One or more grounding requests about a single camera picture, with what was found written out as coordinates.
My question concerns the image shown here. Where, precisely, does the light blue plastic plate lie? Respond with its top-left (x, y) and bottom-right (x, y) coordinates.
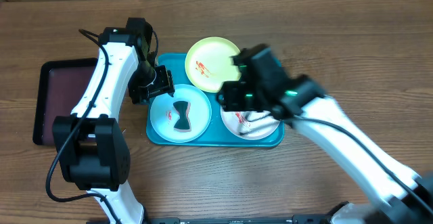
top-left (150, 84), bottom-right (211, 143)

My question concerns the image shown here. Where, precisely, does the yellow-green plastic plate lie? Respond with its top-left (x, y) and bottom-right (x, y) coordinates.
top-left (185, 37), bottom-right (241, 93)

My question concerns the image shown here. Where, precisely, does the green and red sponge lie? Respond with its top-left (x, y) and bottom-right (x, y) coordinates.
top-left (173, 101), bottom-right (191, 132)

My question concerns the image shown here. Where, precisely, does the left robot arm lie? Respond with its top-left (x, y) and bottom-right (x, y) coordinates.
top-left (45, 18), bottom-right (175, 223)

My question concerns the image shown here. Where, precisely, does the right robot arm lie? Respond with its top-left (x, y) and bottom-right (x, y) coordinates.
top-left (216, 44), bottom-right (432, 223)

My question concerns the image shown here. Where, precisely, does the teal plastic serving tray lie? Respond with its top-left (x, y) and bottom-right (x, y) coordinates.
top-left (158, 53), bottom-right (285, 148)

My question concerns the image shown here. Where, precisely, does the black rectangular sponge tray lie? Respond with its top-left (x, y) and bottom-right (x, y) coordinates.
top-left (32, 58), bottom-right (97, 145)

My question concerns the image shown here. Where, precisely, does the white plastic plate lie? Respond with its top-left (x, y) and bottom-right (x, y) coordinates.
top-left (221, 108), bottom-right (280, 140)

